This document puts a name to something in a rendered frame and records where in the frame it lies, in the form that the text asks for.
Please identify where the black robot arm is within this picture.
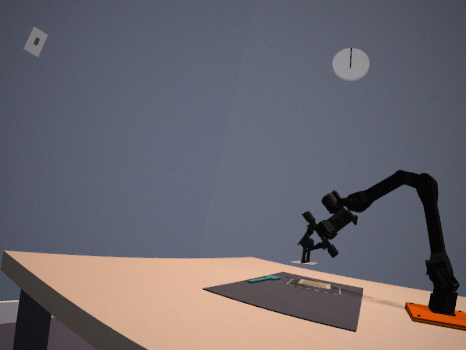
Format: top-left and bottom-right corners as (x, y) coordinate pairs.
(315, 170), (460, 316)

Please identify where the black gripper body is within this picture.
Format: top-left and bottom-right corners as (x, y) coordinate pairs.
(302, 211), (341, 258)

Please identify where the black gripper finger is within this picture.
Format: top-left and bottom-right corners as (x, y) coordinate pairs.
(306, 242), (325, 252)
(302, 225), (314, 238)

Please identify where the cream square tile with dark square center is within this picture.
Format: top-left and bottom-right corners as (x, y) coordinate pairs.
(298, 279), (331, 291)

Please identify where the teal small trowel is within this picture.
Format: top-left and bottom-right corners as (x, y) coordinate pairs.
(247, 275), (281, 283)

